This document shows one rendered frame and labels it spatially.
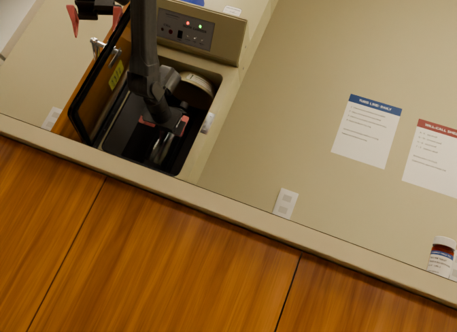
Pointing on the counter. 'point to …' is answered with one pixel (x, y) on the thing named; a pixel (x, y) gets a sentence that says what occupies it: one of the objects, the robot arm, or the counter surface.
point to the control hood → (234, 30)
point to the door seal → (90, 88)
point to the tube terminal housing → (217, 70)
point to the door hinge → (111, 118)
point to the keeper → (207, 123)
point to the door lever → (96, 47)
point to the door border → (94, 76)
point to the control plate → (166, 19)
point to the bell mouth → (190, 96)
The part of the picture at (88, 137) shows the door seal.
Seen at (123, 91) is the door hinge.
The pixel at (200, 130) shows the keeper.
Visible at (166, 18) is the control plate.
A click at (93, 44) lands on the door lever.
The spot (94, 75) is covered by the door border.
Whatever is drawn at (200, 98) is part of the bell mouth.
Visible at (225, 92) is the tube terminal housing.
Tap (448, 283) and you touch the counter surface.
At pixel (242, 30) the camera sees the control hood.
